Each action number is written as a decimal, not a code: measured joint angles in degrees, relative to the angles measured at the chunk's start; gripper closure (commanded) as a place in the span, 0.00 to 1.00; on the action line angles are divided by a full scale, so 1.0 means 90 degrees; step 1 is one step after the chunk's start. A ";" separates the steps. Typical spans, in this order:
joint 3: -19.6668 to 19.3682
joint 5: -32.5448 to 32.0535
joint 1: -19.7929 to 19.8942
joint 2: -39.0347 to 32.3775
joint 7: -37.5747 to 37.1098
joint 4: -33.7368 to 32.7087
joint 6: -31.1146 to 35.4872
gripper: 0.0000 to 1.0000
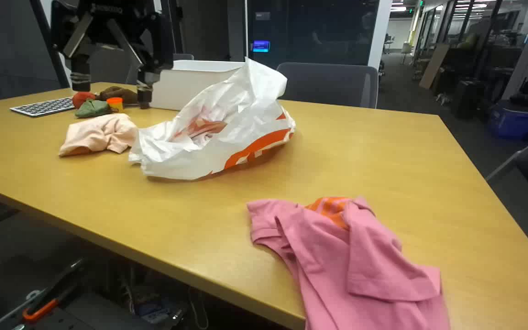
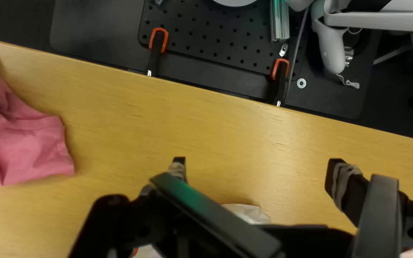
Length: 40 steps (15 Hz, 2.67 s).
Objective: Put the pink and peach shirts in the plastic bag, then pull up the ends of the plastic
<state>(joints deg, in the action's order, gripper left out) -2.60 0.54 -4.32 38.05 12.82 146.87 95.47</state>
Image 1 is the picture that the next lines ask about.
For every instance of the pink shirt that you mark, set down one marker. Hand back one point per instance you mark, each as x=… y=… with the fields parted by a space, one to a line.
x=362 y=268

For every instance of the leaning wooden board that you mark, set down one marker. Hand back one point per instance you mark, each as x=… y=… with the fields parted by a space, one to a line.
x=433 y=67

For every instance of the peach shirt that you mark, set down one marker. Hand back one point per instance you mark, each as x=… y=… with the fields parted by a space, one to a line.
x=96 y=135

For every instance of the dark cabinet with blue display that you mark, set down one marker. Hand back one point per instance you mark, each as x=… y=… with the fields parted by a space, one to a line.
x=312 y=28

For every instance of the grey office chair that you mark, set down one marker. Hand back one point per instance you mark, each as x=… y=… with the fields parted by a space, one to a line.
x=331 y=83

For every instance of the green plush toy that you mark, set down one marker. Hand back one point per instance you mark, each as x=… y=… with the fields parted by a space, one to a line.
x=92 y=109

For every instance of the white orange plastic bag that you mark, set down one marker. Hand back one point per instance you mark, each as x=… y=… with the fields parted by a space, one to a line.
x=215 y=131

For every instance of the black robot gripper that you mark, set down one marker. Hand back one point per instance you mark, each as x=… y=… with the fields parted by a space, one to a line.
x=114 y=12

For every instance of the red-orange plush toy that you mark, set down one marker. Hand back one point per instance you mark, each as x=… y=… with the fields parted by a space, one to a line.
x=83 y=98

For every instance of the white keyboard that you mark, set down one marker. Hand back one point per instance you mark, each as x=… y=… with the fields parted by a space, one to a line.
x=43 y=107

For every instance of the brown plush toy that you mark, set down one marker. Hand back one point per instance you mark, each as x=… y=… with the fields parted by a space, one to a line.
x=120 y=94

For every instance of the white box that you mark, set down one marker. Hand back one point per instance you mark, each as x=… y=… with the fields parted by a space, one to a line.
x=182 y=83

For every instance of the small orange block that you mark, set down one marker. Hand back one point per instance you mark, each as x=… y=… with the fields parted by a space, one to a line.
x=114 y=103

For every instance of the blue storage bin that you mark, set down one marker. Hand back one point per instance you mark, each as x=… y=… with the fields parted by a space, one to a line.
x=514 y=122

